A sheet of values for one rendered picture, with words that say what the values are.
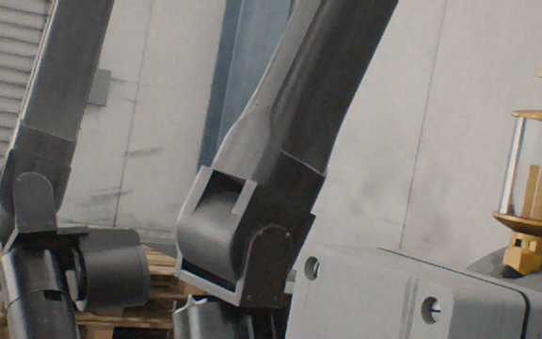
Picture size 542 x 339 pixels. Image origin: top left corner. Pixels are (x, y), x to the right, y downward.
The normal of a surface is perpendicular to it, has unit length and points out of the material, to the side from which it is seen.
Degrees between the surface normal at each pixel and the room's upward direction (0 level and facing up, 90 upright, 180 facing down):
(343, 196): 90
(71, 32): 62
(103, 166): 90
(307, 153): 79
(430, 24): 90
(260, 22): 90
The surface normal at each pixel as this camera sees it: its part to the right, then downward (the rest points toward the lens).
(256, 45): 0.58, 0.15
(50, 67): 0.30, -0.38
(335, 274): -0.80, -0.11
